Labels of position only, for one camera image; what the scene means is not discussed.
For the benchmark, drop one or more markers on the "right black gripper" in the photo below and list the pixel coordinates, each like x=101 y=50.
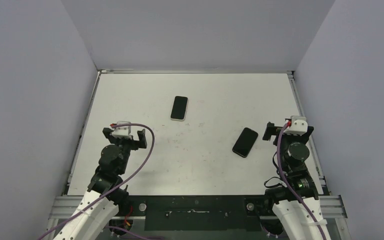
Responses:
x=274 y=133

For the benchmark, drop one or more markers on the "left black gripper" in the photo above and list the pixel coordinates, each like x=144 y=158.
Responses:
x=136 y=144

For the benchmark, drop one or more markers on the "beige phone case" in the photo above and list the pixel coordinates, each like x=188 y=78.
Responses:
x=178 y=119

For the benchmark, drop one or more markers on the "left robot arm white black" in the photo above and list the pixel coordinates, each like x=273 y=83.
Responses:
x=104 y=196

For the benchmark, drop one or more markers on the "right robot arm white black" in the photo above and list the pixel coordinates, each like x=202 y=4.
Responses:
x=295 y=200

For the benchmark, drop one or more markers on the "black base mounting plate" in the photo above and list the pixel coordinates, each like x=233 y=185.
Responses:
x=200 y=212

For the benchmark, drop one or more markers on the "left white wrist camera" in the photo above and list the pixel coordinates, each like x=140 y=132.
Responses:
x=121 y=129

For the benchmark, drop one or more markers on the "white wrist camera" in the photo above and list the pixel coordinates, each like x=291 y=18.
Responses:
x=121 y=129
x=296 y=125

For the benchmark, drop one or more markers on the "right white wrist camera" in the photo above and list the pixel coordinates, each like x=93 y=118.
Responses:
x=296 y=125

